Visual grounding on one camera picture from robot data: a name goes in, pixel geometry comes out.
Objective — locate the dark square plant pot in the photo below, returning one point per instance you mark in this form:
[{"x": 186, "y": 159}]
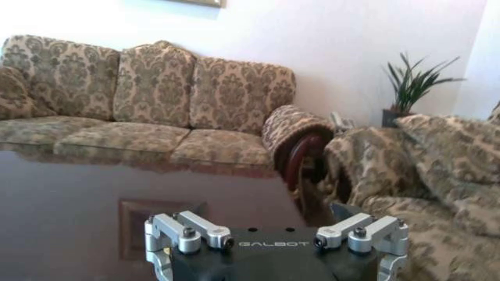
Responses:
[{"x": 391, "y": 118}]

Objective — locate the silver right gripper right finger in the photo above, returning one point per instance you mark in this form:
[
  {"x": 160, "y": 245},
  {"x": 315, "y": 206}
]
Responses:
[{"x": 367, "y": 231}]

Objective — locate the small grey telephone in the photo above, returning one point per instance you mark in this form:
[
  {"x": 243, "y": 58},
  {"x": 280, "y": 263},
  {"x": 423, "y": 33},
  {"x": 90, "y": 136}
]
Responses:
[{"x": 340, "y": 121}]

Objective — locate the patterned sofa seat cushion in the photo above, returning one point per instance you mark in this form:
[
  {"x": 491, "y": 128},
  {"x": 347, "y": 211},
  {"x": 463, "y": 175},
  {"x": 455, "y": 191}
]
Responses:
[
  {"x": 223, "y": 146},
  {"x": 43, "y": 127},
  {"x": 124, "y": 136}
]

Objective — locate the gold picture frame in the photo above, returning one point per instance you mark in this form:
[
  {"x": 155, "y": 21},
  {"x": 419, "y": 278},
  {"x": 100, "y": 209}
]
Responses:
[{"x": 203, "y": 2}]

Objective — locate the patterned throw pillow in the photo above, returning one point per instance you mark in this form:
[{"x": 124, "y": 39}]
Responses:
[{"x": 15, "y": 93}]

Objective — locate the green spiky houseplant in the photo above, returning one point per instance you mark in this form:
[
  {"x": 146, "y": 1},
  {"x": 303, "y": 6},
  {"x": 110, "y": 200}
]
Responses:
[{"x": 410, "y": 85}]

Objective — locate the patterned sofa back cushion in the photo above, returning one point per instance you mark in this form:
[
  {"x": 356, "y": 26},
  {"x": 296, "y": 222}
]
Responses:
[
  {"x": 242, "y": 93},
  {"x": 154, "y": 85},
  {"x": 66, "y": 76}
]

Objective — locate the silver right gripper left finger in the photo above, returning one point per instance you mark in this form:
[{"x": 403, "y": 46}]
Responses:
[{"x": 187, "y": 234}]

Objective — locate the patterned three-seat sofa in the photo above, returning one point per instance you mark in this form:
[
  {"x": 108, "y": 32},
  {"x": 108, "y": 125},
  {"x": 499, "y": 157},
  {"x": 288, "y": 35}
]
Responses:
[{"x": 156, "y": 137}]

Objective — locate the patterned armchair sofa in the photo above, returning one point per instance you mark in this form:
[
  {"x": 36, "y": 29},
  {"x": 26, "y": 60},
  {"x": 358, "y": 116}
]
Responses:
[{"x": 391, "y": 181}]

